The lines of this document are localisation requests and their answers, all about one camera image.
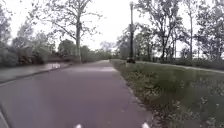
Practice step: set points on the tall bare-branched tree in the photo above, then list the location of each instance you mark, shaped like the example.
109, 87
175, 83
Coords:
78, 36

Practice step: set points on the reddish asphalt path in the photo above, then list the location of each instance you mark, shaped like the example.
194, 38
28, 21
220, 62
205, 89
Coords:
76, 96

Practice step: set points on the row of trees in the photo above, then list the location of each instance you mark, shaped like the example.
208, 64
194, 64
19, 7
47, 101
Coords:
166, 33

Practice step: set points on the robot's own part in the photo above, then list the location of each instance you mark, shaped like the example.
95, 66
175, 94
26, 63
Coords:
145, 125
78, 126

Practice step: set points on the grass verge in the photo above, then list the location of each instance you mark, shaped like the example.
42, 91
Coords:
180, 93

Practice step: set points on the pale grey road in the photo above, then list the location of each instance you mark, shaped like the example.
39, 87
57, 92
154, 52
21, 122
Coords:
186, 67

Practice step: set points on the dark narrow verge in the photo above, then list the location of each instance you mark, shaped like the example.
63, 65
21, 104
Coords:
30, 75

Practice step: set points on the bushes and small trees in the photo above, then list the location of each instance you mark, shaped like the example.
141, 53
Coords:
26, 51

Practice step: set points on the dark hedge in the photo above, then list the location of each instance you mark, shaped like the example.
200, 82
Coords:
200, 63

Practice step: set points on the grey water strip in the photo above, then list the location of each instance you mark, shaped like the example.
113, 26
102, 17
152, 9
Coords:
23, 70

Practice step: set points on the dark lamp post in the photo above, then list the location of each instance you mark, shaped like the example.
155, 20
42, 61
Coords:
131, 33

